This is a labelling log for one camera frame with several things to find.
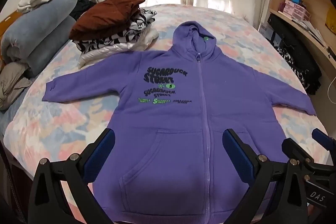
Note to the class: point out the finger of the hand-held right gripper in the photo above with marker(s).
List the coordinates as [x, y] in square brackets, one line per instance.
[296, 150]
[321, 136]

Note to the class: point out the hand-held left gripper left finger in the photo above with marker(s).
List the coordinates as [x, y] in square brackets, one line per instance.
[102, 153]

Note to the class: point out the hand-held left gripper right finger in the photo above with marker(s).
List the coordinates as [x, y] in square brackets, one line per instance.
[237, 153]

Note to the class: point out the purple zip hoodie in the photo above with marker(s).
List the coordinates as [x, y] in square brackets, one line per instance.
[170, 148]

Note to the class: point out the black clothes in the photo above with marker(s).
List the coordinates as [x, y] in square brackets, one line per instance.
[82, 6]

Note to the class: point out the long black bag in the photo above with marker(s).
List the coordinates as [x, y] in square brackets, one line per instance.
[309, 69]

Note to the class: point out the black white floral cloth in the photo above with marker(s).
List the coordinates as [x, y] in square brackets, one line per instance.
[288, 61]

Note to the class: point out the folded cream puffer jacket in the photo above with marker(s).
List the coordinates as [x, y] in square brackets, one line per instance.
[105, 52]

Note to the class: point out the stack of papers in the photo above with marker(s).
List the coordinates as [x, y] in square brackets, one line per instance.
[309, 29]

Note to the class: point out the beige crumpled cloth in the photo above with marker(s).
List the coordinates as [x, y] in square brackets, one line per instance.
[13, 85]

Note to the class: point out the pastel patterned bed blanket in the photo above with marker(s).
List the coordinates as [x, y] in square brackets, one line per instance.
[236, 35]

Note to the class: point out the yellow paper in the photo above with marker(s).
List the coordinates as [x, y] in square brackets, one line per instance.
[331, 18]

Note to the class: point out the white cardboard box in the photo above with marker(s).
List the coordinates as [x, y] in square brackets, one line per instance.
[265, 29]

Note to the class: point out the pink drawer boxes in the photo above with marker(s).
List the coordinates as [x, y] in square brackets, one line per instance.
[294, 10]

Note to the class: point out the folded black white patterned garment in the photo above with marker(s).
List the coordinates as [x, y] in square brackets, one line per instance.
[136, 22]

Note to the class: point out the folded brown garment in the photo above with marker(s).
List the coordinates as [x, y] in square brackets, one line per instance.
[105, 16]

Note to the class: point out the small blue box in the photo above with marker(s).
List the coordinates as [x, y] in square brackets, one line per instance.
[295, 0]

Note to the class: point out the rolled blue grey blanket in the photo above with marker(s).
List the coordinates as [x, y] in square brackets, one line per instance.
[39, 29]

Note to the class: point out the wooden headboard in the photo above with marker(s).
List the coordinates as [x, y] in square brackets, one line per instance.
[6, 26]

